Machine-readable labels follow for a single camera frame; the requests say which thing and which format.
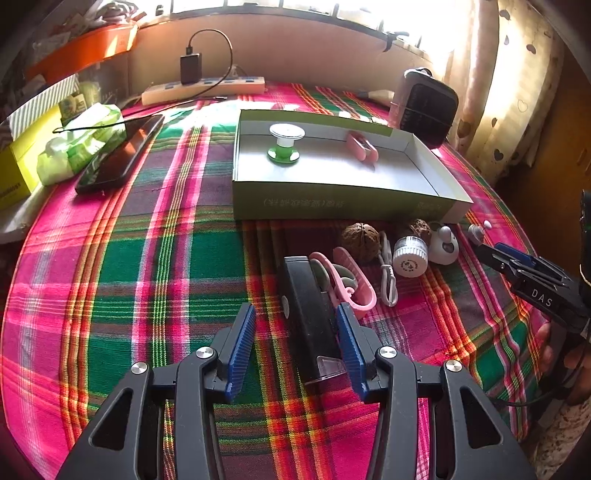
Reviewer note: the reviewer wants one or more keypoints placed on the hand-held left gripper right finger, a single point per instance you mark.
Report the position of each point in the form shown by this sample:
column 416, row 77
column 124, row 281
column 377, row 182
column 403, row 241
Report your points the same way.
column 348, row 355

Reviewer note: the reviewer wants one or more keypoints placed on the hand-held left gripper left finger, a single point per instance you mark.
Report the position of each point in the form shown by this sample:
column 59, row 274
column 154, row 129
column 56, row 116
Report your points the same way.
column 242, row 350

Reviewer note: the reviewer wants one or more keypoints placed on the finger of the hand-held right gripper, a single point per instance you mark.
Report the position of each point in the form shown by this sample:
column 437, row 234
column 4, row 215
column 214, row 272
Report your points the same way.
column 512, row 252
column 489, row 261

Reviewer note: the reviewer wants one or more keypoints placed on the small white knob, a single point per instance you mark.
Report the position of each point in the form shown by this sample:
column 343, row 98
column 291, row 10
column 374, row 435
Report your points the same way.
column 478, row 230

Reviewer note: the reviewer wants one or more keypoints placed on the white round mouse-shaped gadget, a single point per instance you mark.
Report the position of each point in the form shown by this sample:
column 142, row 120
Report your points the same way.
column 444, row 245

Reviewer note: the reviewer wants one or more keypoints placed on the black rectangular flashlight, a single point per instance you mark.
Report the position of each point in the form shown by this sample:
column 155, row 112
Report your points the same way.
column 307, row 314

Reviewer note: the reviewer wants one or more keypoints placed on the pink clip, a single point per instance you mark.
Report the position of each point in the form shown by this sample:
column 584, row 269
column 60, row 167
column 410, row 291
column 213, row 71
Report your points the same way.
column 363, row 146
column 351, row 281

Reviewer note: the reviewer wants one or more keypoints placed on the brown walnut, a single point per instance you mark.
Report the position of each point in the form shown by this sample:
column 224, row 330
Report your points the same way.
column 418, row 229
column 360, row 237

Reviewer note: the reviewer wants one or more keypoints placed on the green and white cardboard box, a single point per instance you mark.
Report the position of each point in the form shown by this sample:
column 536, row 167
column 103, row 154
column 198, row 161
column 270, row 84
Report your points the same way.
column 332, row 184

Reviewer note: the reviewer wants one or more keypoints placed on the person's right hand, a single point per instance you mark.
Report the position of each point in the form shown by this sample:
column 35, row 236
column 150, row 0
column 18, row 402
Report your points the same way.
column 548, row 346

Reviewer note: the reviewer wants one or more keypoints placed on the dark portable heater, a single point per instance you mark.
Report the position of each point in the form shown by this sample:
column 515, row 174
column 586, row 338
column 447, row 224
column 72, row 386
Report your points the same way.
column 427, row 108

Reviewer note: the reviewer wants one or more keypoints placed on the heart-print curtain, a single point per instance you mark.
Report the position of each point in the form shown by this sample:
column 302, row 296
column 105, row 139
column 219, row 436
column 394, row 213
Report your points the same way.
column 508, row 83

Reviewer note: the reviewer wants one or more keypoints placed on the white tube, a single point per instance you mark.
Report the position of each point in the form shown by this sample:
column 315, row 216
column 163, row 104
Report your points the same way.
column 376, row 95

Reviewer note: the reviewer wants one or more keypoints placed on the green and white spool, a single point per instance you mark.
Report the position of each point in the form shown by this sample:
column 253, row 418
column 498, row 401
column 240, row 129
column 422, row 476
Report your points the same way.
column 285, row 143

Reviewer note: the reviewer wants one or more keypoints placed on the black smartphone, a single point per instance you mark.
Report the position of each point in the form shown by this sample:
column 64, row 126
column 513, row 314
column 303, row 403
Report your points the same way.
column 117, row 154

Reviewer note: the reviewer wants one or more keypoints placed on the black window clip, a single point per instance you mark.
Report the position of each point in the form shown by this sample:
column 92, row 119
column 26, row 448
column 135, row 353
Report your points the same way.
column 390, row 41

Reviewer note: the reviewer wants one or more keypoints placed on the white power strip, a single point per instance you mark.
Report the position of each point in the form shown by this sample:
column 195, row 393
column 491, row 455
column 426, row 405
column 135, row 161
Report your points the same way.
column 203, row 88

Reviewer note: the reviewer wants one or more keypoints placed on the green wet wipes pack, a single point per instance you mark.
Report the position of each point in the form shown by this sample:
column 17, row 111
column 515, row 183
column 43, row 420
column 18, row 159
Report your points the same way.
column 76, row 143

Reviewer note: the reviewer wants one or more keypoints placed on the black charger adapter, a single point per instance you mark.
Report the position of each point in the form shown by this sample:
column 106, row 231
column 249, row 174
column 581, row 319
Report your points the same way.
column 190, row 68

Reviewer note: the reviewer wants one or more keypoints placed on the yellow box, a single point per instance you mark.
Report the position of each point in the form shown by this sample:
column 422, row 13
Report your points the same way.
column 21, row 161

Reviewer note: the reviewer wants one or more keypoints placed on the white striped box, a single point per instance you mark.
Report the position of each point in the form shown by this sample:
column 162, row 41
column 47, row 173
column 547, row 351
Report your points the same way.
column 39, row 99

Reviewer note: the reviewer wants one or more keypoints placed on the orange plastic bin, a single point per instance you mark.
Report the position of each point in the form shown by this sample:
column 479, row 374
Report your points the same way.
column 83, row 48

